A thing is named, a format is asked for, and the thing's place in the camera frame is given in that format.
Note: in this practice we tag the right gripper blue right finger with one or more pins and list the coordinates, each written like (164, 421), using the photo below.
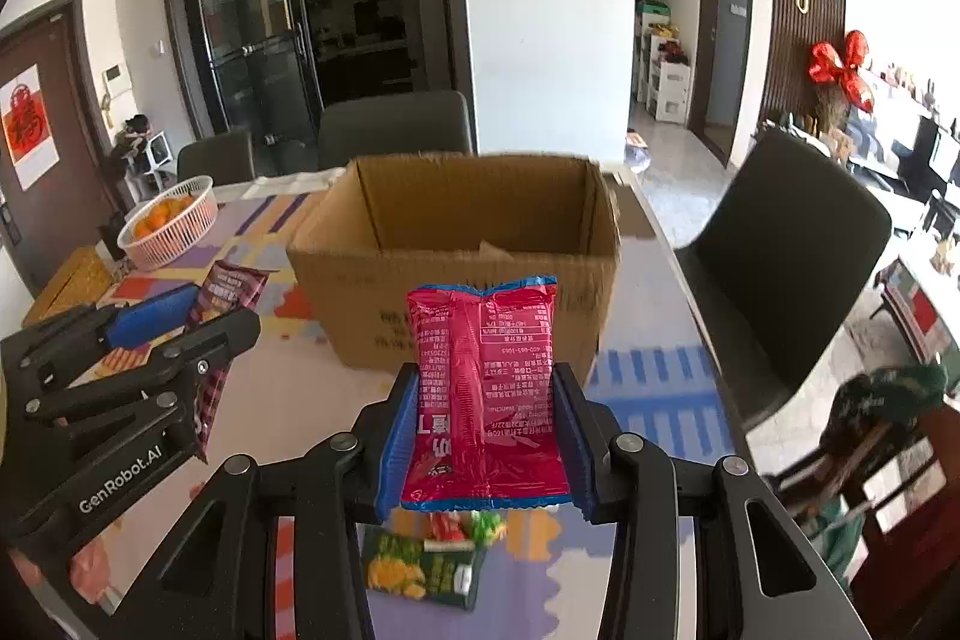
(575, 430)

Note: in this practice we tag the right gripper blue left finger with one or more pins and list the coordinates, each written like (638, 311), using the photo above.
(398, 430)

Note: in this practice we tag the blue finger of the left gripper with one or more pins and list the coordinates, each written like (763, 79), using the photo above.
(138, 324)

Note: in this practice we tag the dark red plaid snack packet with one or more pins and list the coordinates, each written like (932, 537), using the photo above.
(226, 288)

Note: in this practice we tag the yellow woven box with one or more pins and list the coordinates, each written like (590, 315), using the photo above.
(82, 279)

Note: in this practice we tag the green snack packet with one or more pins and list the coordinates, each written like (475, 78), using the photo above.
(442, 567)

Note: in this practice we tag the white basket of oranges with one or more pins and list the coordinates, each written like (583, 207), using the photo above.
(161, 231)

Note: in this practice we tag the brown entrance door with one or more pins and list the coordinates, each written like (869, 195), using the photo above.
(55, 192)

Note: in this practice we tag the dark chair far left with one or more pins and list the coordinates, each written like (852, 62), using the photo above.
(228, 158)

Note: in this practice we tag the dark chair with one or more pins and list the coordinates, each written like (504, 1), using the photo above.
(228, 158)
(778, 267)
(409, 123)

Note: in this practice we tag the red paper door decoration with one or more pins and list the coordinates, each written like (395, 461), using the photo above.
(27, 129)

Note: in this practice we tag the brown cardboard box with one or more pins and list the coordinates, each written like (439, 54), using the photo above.
(391, 224)

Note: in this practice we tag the dark chair right side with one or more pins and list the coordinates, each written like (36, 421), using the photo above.
(778, 267)

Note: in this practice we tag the dark chair far middle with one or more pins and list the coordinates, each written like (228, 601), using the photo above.
(409, 123)

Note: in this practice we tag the white storage shelf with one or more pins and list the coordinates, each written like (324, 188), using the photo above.
(669, 80)

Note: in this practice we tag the red balloon bow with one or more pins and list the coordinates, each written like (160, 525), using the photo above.
(827, 66)

